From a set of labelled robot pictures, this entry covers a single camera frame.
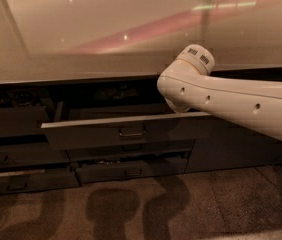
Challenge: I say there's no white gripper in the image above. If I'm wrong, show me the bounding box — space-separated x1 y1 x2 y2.
165 99 190 114

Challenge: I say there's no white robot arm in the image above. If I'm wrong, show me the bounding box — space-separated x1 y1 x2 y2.
157 44 282 141

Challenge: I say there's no dark grey cabinet door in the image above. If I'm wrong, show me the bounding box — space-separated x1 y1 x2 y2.
186 116 282 172

